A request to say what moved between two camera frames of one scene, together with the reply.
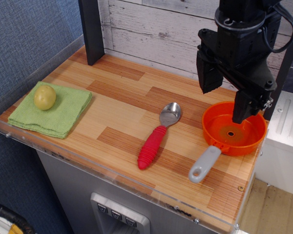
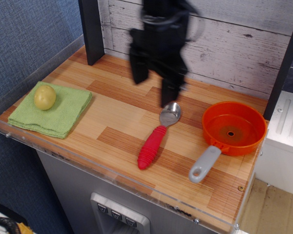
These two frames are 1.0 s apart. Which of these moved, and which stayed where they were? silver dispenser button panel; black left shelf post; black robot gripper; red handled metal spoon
Moved: black robot gripper
Stayed: black left shelf post; red handled metal spoon; silver dispenser button panel
